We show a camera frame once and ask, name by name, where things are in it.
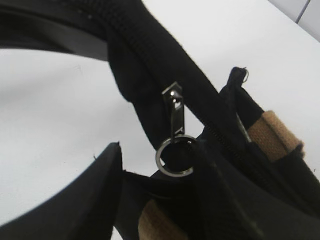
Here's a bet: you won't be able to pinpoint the black tote bag tan handles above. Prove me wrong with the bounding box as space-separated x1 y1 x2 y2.
0 0 320 240

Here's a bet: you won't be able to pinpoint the metal zipper pull with ring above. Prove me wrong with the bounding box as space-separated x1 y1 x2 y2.
155 81 196 178

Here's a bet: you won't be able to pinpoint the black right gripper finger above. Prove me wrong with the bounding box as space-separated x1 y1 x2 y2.
0 142 123 240

